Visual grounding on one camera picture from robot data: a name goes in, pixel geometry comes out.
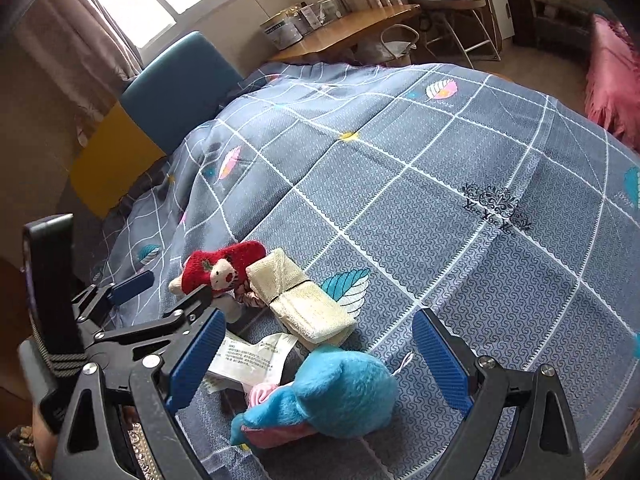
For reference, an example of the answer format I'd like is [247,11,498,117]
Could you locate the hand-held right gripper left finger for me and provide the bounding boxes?
[50,306,228,480]

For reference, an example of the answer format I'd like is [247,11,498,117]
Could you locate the grey yellow blue bed headboard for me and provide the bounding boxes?
[69,30,246,220]

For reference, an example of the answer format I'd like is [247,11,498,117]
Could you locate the cream folded towel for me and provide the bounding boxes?
[245,247,358,352]

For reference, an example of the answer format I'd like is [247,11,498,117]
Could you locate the blue plush toy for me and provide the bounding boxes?
[230,344,401,453]

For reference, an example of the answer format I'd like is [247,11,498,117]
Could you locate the person's left forearm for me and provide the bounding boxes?
[0,400,68,480]

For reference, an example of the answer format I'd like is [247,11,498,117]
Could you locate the red plush toy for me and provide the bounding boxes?
[169,240,267,296]

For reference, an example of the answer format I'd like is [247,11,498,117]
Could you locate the white wicker basket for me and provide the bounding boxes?
[381,24,421,57]

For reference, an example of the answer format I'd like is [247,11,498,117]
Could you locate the wooden desk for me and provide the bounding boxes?
[267,4,421,63]

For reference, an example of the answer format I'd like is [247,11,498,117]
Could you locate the pink blanket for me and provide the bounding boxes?
[585,14,640,153]

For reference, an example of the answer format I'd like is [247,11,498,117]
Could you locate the grey checked leaf-print quilt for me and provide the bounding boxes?
[92,60,640,480]

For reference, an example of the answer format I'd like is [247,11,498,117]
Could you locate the patterned curtain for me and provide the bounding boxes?
[15,0,146,111]

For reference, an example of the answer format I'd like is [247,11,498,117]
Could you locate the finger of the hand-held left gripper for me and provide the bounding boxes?
[70,270,156,321]
[92,285,216,361]

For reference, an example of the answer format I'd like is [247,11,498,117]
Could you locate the pink cloth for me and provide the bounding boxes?
[245,380,281,407]

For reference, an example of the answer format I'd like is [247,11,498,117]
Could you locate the white cabinet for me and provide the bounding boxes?
[477,0,516,41]

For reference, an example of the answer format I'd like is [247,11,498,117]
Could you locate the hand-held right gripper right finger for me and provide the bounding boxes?
[411,307,588,480]

